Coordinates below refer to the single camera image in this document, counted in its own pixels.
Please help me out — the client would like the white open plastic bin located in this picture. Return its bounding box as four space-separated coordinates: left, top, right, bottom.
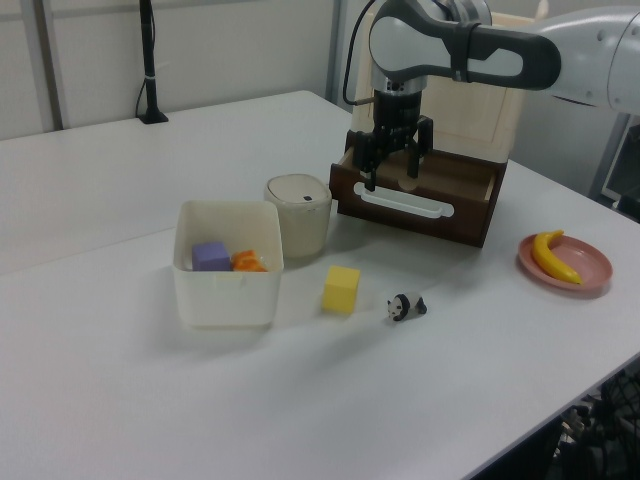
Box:
172 199 285 330

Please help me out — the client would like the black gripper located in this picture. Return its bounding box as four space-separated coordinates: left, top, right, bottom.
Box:
351 89 434 194

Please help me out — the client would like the yellow toy banana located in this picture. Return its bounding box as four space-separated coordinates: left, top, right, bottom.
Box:
530 229 585 286

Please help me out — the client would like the cream plastic storage box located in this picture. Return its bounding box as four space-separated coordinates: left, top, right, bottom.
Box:
349 0 549 164

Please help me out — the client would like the yellow foam cube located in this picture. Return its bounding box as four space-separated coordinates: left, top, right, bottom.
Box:
321 265 362 315

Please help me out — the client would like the dark brown drawer cabinet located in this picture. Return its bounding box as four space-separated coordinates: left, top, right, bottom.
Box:
344 144 510 250

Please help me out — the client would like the black mesh chair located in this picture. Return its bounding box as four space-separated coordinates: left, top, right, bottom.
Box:
544 349 640 480

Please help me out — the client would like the cream lidded trash can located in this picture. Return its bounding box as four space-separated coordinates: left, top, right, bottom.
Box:
263 173 333 259

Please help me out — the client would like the orange toy bread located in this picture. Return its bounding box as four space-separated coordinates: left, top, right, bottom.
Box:
230 249 269 274

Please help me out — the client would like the black camera stand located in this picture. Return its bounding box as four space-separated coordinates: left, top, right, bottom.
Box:
135 0 170 125

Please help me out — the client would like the purple foam cube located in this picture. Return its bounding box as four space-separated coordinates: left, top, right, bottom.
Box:
191 241 232 273

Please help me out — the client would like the black white panda toy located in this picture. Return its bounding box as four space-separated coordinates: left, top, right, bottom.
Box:
385 292 429 323

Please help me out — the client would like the pink plate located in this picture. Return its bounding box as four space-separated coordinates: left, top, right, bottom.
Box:
517 233 614 299

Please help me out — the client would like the grey metal frame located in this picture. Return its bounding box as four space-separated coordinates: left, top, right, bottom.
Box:
589 112 640 224

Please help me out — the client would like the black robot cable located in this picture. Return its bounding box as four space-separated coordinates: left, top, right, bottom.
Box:
342 0 377 106

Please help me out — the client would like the brown wooden drawer white handle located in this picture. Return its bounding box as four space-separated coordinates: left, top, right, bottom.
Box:
329 147 501 249

